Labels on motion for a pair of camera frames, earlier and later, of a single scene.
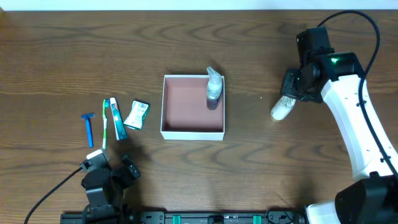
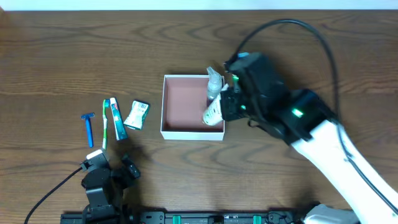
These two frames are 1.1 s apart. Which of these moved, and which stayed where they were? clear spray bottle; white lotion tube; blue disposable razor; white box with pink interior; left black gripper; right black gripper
Moved: white lotion tube; right black gripper
Stayed: blue disposable razor; left black gripper; clear spray bottle; white box with pink interior
